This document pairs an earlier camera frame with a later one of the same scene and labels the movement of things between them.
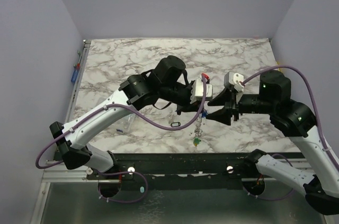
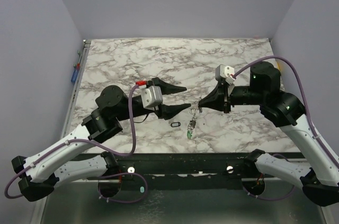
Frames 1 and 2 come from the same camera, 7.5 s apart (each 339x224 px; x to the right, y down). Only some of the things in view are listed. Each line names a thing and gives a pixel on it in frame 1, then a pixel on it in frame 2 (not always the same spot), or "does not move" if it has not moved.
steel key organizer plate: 198,130 to 192,124
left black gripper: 188,107 to 167,112
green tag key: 196,141 to 189,134
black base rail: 218,168 does not move
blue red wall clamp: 77,66 does not move
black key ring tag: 174,124 does not move
